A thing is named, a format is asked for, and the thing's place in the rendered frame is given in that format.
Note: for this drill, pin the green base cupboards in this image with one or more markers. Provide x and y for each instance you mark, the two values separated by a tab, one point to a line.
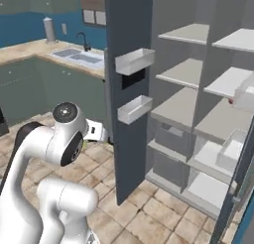
49	89

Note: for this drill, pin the black tap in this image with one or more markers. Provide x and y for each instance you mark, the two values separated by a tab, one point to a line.
85	43

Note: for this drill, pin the white wall socket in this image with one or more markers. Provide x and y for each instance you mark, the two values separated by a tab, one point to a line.
63	28

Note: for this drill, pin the white paper towel roll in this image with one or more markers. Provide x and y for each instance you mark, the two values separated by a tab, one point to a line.
49	29

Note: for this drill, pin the grey fridge drawer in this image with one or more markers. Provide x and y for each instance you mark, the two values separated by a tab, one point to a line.
172	137

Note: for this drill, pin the white door bin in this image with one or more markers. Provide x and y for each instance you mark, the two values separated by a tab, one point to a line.
231	150
134	109
134	61
245	96

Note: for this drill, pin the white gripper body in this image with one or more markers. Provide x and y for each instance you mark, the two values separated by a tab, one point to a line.
102	133

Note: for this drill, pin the dark grey fridge door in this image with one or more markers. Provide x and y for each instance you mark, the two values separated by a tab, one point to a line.
131	155

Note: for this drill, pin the small red food item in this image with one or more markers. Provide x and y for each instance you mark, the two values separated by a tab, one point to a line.
231	101

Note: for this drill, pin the dark fridge door with glass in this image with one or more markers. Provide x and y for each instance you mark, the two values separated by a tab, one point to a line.
232	201

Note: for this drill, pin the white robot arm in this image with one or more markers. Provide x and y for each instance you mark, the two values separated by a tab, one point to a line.
20	188

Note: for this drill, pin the grey open fridge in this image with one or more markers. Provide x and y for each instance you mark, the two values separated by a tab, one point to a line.
178	114

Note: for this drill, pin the green wall cupboards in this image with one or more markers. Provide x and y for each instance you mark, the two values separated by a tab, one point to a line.
36	0

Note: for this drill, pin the pale wall switch plate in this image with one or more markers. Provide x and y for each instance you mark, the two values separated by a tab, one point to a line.
101	18
89	16

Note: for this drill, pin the steel double sink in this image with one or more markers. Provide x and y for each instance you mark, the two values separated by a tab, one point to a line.
79	57

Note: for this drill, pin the black appliance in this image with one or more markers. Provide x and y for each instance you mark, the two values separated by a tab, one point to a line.
3	122

